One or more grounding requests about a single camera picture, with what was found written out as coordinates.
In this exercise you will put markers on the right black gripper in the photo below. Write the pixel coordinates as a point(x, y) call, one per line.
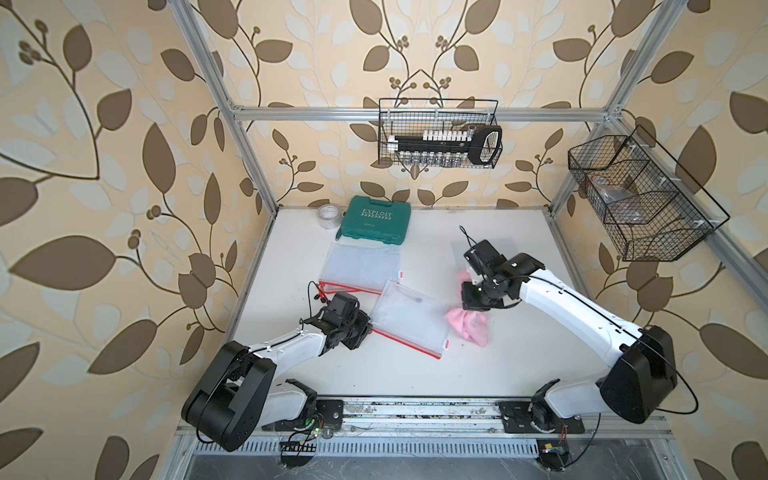
point(468, 303)

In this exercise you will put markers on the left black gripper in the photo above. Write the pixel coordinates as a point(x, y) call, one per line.
point(364, 328)

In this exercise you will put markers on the pink wiping cloth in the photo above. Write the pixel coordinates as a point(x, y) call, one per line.
point(470, 325)

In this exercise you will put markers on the clear mesh document bag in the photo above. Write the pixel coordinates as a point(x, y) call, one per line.
point(412, 319)

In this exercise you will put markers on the wiped clear document bag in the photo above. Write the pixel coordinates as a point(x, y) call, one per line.
point(506, 246)

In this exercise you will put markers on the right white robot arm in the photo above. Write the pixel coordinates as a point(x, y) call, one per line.
point(640, 362)

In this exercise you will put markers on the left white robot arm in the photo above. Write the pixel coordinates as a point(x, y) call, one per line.
point(240, 392)

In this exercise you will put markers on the stack of clear document bags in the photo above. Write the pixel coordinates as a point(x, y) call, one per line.
point(354, 269)

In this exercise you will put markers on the plastic bag in right basket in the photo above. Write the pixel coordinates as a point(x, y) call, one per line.
point(619, 204)

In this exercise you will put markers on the green plastic tool case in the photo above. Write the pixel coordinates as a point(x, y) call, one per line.
point(376, 220)

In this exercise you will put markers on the clear tape roll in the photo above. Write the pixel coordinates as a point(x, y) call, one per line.
point(329, 216)

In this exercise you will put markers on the black white tool in basket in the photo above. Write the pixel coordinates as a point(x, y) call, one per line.
point(478, 146)

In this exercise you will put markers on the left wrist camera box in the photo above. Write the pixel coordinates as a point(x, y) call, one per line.
point(344, 305)

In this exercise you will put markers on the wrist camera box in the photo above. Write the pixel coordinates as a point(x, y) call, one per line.
point(484, 259)
point(344, 305)

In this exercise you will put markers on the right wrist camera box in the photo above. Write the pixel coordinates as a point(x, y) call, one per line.
point(484, 259)

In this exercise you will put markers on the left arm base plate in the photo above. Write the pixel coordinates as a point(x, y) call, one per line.
point(323, 414)

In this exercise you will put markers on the aluminium front rail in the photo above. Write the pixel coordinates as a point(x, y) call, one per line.
point(484, 417)

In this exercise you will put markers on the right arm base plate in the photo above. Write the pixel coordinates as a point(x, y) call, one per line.
point(527, 417)

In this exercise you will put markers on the black wire basket right wall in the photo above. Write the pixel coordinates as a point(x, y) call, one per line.
point(652, 206)

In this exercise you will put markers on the black wire basket wall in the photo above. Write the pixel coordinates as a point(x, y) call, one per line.
point(652, 206)
point(412, 116)

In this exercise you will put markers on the black wire basket back wall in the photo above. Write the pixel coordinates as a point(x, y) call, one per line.
point(412, 116)

